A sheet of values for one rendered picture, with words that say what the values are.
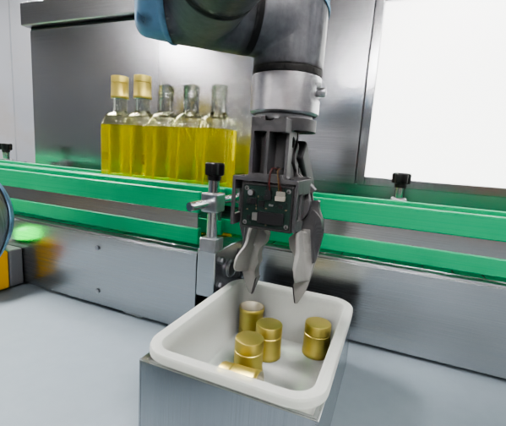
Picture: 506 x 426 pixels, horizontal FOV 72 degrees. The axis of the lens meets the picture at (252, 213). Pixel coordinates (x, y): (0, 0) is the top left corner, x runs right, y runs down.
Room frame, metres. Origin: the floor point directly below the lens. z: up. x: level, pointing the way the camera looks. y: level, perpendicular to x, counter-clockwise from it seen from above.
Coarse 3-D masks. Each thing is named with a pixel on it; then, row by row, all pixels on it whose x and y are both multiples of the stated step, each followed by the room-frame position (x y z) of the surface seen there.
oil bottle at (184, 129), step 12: (180, 120) 0.65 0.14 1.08; (192, 120) 0.64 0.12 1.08; (180, 132) 0.64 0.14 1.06; (192, 132) 0.64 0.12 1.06; (180, 144) 0.64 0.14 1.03; (192, 144) 0.64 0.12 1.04; (180, 156) 0.64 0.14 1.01; (192, 156) 0.64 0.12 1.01; (180, 168) 0.64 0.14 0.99; (192, 168) 0.64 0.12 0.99; (180, 180) 0.64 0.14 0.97; (192, 180) 0.64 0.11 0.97
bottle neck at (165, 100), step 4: (160, 88) 0.68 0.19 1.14; (164, 88) 0.68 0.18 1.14; (168, 88) 0.68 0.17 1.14; (172, 88) 0.69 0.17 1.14; (160, 92) 0.68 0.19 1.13; (164, 92) 0.68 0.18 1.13; (168, 92) 0.68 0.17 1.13; (172, 92) 0.69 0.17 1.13; (160, 96) 0.68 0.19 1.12; (164, 96) 0.68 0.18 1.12; (168, 96) 0.68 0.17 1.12; (172, 96) 0.69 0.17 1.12; (160, 100) 0.68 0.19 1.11; (164, 100) 0.68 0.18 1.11; (168, 100) 0.68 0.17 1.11; (172, 100) 0.69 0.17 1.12; (160, 104) 0.68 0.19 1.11; (164, 104) 0.68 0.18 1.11; (168, 104) 0.68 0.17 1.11; (172, 104) 0.69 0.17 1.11; (160, 108) 0.68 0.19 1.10; (164, 108) 0.68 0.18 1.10; (168, 108) 0.68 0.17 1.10; (172, 108) 0.69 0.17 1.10
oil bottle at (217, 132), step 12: (204, 120) 0.63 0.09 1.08; (216, 120) 0.62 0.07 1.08; (228, 120) 0.63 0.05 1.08; (204, 132) 0.63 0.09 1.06; (216, 132) 0.62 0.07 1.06; (228, 132) 0.63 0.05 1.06; (204, 144) 0.63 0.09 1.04; (216, 144) 0.62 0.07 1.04; (228, 144) 0.63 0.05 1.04; (204, 156) 0.63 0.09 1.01; (216, 156) 0.62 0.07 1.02; (228, 156) 0.63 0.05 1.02; (204, 168) 0.63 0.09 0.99; (228, 168) 0.63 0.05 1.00; (204, 180) 0.62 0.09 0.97; (228, 180) 0.64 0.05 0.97
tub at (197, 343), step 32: (224, 288) 0.45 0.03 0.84; (256, 288) 0.48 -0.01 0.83; (288, 288) 0.46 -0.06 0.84; (192, 320) 0.36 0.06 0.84; (224, 320) 0.43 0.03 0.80; (288, 320) 0.45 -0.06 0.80; (160, 352) 0.29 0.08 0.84; (192, 352) 0.36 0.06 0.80; (224, 352) 0.41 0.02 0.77; (288, 352) 0.42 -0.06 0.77; (224, 384) 0.26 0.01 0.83; (256, 384) 0.25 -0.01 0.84; (288, 384) 0.36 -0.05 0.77; (320, 384) 0.26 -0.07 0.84
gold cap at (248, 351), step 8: (240, 336) 0.37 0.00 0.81; (248, 336) 0.37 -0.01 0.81; (256, 336) 0.38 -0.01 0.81; (240, 344) 0.36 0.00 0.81; (248, 344) 0.36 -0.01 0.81; (256, 344) 0.36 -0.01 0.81; (240, 352) 0.36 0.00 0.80; (248, 352) 0.36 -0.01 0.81; (256, 352) 0.36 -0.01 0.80; (240, 360) 0.36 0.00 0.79; (248, 360) 0.36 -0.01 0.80; (256, 360) 0.36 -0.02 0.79; (256, 368) 0.36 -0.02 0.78
